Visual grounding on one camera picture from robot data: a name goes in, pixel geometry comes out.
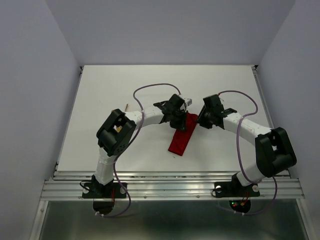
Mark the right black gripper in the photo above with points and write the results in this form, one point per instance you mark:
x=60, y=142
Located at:
x=201, y=120

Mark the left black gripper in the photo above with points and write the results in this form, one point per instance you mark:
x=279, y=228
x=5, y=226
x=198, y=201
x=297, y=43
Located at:
x=181, y=125

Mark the red cloth napkin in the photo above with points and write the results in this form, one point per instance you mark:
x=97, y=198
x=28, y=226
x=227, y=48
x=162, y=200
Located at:
x=180, y=138

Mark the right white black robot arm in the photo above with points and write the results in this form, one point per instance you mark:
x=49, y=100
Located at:
x=273, y=149

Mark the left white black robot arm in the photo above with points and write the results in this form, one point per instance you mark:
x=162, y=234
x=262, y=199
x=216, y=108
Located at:
x=116, y=133

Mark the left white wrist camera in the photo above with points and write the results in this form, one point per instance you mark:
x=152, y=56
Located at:
x=188, y=101

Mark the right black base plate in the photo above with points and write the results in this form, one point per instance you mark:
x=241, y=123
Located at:
x=230, y=189

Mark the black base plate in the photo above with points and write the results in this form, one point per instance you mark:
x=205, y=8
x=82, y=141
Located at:
x=115, y=191
x=230, y=189

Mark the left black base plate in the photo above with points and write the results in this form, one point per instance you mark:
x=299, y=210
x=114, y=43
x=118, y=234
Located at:
x=115, y=191

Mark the aluminium mounting rail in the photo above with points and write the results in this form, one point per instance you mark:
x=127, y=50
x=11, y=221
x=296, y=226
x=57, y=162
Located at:
x=167, y=185

